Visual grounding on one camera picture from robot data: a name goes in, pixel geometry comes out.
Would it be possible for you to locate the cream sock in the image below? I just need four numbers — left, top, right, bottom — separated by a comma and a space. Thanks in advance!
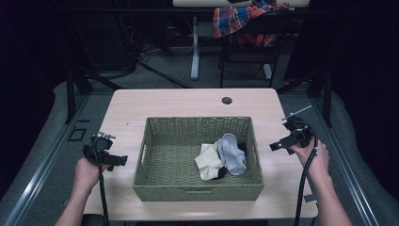
194, 142, 226, 182

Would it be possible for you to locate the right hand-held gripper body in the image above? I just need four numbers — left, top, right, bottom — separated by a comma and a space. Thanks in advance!
280, 105, 315, 149

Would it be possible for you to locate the green woven basket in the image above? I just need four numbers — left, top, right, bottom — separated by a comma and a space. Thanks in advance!
132, 116, 265, 202

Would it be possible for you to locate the black sock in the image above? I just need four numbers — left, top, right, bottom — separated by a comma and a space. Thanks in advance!
214, 142, 247, 181

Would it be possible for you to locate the person's right hand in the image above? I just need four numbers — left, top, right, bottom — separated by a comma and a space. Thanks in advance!
288, 138, 331, 179

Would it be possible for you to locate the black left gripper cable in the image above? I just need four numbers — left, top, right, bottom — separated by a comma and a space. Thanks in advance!
89, 137, 111, 226

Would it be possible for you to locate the grey sock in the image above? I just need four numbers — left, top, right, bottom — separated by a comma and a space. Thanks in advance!
216, 133, 248, 176

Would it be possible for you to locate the person's left hand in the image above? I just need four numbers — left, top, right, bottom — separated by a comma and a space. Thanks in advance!
72, 155, 111, 196

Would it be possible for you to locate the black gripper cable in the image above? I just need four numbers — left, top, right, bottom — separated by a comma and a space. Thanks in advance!
293, 122, 320, 226
89, 137, 111, 226

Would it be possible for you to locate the white desk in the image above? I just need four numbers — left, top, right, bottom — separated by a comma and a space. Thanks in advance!
172, 0, 311, 81

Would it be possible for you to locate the black floor cable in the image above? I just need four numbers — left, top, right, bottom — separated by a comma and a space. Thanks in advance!
136, 59, 193, 89

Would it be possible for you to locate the aluminium floor rail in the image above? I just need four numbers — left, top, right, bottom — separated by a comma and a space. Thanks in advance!
309, 97, 381, 226
2, 93, 92, 226

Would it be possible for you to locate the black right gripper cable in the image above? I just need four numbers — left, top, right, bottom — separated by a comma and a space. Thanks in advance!
293, 122, 320, 226

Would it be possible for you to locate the plaid cloth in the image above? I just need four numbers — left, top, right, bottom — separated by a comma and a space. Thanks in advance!
212, 0, 291, 48

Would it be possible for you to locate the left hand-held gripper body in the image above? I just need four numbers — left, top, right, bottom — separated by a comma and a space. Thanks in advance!
82, 131, 117, 167

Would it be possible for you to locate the black metal stand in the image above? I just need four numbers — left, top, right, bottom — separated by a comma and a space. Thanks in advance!
63, 62, 124, 125
276, 66, 334, 128

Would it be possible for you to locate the black chair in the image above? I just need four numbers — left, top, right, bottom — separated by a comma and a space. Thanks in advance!
217, 11, 294, 89

